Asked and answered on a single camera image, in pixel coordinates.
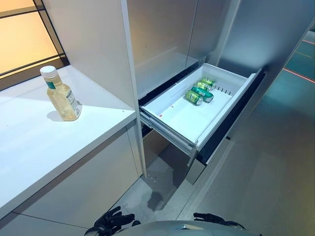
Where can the white fridge drawer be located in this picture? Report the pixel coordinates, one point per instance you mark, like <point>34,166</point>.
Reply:
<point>187,118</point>

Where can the stainless steel fridge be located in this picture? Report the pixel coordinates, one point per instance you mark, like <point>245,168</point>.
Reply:
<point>160,37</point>

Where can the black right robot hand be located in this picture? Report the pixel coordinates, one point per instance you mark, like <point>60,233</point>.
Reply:
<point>214,218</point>

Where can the dark green drink can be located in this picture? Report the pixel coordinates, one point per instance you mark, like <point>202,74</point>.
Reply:
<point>205,94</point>

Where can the white counter cabinet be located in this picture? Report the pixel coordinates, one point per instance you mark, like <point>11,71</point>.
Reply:
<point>37,147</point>

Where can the grey robot torso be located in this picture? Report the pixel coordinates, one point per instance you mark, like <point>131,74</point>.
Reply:
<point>177,229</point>

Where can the tall white cabinet panel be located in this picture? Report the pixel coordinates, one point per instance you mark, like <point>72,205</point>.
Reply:
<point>73,37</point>

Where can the yellow drink bottle white cap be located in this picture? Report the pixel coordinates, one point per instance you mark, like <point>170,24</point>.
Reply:
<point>64,98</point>

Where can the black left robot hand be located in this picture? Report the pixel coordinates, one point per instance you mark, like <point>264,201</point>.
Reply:
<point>108,221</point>

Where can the backlit window black frame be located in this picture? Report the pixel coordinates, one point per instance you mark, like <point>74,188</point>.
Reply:
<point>19,37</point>

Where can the light green drink can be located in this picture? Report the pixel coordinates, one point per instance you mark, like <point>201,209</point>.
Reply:
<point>208,82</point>
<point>193,97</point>

